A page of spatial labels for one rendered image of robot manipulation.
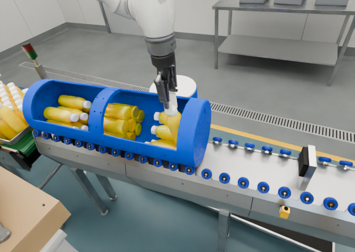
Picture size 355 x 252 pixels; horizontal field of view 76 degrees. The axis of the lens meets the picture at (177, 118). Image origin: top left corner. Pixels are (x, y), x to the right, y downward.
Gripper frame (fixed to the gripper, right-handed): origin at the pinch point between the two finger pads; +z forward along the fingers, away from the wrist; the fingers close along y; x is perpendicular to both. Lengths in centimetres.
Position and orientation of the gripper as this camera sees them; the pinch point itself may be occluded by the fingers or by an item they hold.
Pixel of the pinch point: (170, 103)
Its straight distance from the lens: 82.4
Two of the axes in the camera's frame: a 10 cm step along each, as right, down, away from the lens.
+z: 1.1, 7.5, 6.6
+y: 3.5, -6.5, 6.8
